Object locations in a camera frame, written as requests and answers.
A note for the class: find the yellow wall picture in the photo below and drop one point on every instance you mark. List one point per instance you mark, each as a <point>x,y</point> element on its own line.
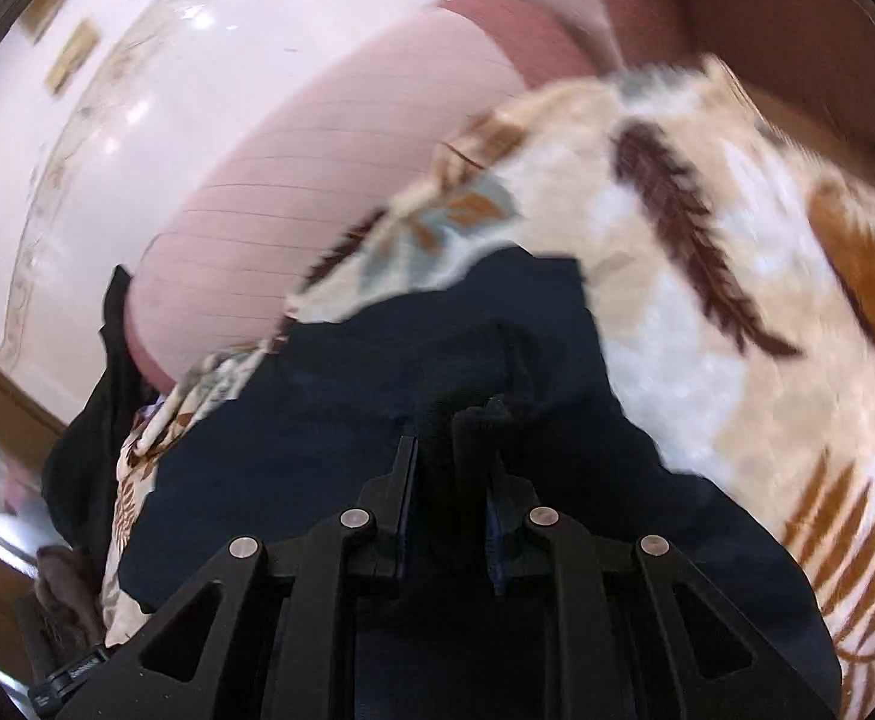
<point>74,54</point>

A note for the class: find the pink sofa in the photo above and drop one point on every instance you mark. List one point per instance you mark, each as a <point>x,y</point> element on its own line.
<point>295,202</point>

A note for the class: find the black garment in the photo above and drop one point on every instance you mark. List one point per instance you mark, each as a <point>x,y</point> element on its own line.
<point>85,465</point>

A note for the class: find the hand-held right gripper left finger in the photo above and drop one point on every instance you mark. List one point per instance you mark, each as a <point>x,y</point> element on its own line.
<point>406,510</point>

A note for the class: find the brown fleece garment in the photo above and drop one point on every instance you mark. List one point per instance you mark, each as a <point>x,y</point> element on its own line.
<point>62,585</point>

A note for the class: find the leaf print fleece blanket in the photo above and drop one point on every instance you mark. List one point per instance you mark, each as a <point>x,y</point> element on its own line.
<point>707,405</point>

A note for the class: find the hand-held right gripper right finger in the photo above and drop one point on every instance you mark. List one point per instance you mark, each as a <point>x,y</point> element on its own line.
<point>497,540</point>

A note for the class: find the dark navy garment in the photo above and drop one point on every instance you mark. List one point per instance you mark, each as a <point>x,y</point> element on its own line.
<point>332,390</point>

